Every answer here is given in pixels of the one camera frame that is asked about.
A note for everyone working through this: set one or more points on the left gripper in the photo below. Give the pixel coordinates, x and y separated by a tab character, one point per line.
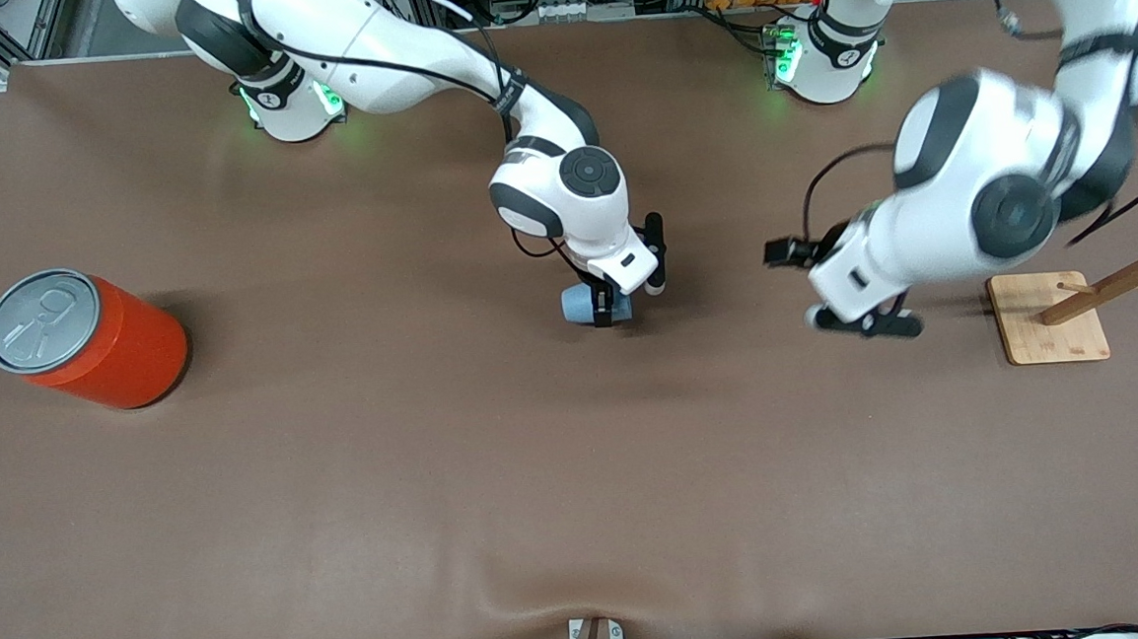
829	242

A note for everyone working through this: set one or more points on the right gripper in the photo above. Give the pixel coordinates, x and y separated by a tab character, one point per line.
607	302

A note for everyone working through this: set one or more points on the light blue plastic cup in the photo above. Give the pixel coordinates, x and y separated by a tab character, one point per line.
576	304

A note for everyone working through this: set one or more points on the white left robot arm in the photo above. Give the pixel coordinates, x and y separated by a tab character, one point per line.
976	186

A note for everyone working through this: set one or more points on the wooden cup rack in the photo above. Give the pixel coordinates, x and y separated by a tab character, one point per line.
1054	329

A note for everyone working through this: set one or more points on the brown table mat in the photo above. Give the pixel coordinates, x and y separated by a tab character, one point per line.
577	457

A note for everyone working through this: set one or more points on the white connector block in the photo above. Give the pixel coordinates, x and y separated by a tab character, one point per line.
565	9

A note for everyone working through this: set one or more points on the orange can with grey lid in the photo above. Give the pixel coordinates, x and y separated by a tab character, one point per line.
127	356

